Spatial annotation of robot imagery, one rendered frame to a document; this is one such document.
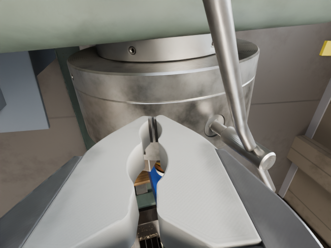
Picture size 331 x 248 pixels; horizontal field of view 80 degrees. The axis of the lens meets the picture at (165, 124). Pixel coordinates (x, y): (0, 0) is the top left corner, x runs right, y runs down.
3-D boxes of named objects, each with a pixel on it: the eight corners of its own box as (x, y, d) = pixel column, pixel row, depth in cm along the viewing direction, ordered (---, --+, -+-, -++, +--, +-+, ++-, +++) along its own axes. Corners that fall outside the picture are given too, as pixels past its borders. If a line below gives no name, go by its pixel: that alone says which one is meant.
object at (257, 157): (210, 116, 30) (279, 160, 21) (199, 126, 30) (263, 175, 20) (204, 107, 28) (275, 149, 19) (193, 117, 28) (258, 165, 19)
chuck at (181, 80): (63, 46, 42) (72, 95, 17) (191, 32, 53) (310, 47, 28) (68, 63, 44) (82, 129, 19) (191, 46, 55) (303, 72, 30)
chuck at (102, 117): (68, 63, 44) (83, 129, 19) (191, 46, 55) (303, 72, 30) (79, 101, 48) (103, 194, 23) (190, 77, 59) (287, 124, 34)
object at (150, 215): (129, 214, 70) (130, 228, 66) (156, 207, 72) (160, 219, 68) (136, 246, 81) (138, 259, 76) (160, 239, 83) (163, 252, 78)
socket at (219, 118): (215, 116, 30) (227, 124, 28) (198, 131, 30) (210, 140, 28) (206, 102, 28) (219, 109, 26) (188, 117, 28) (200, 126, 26)
